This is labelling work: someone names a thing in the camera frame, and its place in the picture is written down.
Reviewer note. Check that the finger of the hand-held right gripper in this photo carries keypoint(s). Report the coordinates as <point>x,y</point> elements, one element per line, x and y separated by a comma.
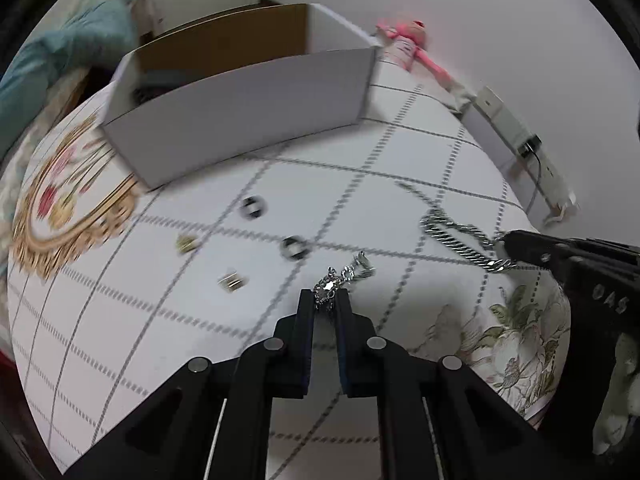
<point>535,247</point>

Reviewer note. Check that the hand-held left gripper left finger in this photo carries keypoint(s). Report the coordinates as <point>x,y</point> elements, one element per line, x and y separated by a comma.
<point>304,345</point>

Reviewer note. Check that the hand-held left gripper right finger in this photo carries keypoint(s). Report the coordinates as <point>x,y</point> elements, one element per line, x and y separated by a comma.
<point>344,345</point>

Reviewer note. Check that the small gold earring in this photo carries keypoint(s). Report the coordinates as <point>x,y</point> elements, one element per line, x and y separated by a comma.
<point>186,244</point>
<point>232,281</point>

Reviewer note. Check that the white cardboard box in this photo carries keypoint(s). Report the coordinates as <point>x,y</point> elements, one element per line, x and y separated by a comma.
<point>240,110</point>

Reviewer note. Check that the person's right hand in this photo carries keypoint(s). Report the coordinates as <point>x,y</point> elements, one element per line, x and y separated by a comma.
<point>620,400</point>

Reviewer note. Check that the white power strip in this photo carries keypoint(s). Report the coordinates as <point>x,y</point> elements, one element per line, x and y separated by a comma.
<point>556,185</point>

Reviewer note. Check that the black charger plug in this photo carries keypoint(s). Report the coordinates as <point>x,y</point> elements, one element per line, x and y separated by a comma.
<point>529,146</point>

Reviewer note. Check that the floral diamond tablecloth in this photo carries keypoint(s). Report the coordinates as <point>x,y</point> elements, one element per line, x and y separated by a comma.
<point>350,195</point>

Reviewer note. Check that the white cloth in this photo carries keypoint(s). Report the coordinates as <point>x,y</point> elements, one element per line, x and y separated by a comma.
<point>459,97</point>

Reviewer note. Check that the pink plush toy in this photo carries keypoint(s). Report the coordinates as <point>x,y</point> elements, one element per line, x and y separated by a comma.
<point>407,50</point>

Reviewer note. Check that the bed with checked sheet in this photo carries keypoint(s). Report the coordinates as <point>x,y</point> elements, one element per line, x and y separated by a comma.
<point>12,180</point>

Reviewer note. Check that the teal blanket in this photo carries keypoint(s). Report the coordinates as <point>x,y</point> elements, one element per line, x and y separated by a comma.
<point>60,50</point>

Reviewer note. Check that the white wall socket panel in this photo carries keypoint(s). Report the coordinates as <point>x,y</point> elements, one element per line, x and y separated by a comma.
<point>511,126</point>
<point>489,101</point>

